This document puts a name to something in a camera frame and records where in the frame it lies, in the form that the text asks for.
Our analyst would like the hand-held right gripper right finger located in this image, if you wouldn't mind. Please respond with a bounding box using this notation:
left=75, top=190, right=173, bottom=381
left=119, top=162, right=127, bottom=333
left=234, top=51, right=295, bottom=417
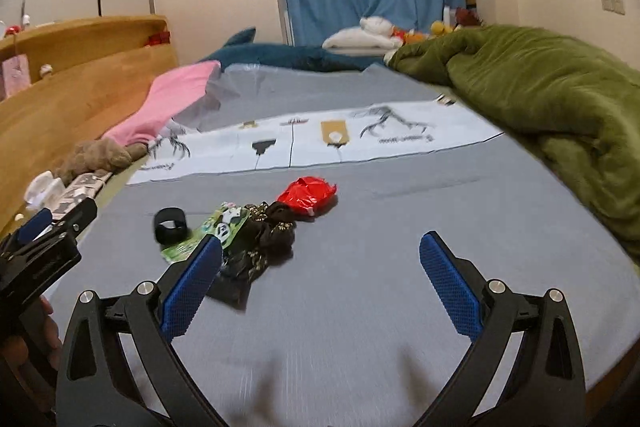
left=417, top=231, right=587, bottom=427

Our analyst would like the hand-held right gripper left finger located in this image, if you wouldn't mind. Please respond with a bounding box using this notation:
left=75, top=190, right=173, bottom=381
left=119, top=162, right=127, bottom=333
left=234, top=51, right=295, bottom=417
left=55, top=234, right=223, bottom=427

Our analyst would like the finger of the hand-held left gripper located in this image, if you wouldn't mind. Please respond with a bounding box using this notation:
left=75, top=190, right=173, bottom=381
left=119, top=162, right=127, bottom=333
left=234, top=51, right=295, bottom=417
left=14, top=207, right=54, bottom=246
left=47, top=197, right=98, bottom=239

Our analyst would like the black band roll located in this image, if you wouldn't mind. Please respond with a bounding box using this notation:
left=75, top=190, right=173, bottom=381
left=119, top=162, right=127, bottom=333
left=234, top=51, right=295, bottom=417
left=154, top=208, right=189, bottom=246

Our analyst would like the green panda print packet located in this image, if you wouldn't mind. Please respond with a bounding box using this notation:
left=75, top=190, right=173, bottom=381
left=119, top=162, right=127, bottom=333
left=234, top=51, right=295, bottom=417
left=161, top=203, right=251, bottom=264

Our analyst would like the black patterned cloth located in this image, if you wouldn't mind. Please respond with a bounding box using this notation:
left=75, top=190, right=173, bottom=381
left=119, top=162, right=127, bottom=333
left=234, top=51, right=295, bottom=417
left=206, top=202, right=297, bottom=311

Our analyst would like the red plastic bag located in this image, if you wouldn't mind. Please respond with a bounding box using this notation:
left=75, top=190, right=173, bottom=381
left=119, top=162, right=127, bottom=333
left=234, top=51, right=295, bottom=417
left=276, top=177, right=337, bottom=219

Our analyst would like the person's left hand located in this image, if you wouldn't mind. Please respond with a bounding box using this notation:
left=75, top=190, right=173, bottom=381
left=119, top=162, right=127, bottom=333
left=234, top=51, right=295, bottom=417
left=0, top=297, right=63, bottom=375

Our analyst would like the patterned beige pouch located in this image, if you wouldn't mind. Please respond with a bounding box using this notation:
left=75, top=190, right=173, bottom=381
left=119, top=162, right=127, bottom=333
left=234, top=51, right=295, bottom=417
left=52, top=172, right=114, bottom=221

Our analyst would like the grey printed bedspread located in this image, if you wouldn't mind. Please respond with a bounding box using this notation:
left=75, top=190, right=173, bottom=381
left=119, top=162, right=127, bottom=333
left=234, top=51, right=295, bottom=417
left=45, top=62, right=636, bottom=427

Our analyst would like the wooden headboard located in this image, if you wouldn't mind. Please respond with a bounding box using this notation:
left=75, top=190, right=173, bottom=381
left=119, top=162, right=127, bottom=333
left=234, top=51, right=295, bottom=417
left=0, top=14, right=181, bottom=233

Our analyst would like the pink folded cloth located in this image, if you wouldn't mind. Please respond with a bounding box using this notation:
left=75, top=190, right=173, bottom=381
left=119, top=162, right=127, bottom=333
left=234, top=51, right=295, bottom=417
left=102, top=60, right=222, bottom=146

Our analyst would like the red and white toy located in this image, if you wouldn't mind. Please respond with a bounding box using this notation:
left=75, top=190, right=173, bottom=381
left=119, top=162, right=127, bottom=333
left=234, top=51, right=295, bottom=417
left=0, top=14, right=32, bottom=38

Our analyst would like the green blanket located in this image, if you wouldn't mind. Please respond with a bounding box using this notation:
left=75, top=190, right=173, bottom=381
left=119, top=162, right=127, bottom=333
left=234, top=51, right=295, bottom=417
left=387, top=24, right=640, bottom=268

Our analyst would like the blue shark plush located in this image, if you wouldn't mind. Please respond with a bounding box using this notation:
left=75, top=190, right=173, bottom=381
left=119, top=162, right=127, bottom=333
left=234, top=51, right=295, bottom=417
left=200, top=27, right=388, bottom=72

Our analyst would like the red brown plush toy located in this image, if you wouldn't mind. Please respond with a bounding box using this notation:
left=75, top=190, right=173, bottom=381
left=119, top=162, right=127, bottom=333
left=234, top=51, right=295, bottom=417
left=455, top=7, right=484, bottom=27

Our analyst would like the white plush toy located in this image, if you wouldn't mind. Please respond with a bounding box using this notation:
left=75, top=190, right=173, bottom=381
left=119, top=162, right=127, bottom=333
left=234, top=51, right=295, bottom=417
left=360, top=16, right=396, bottom=36

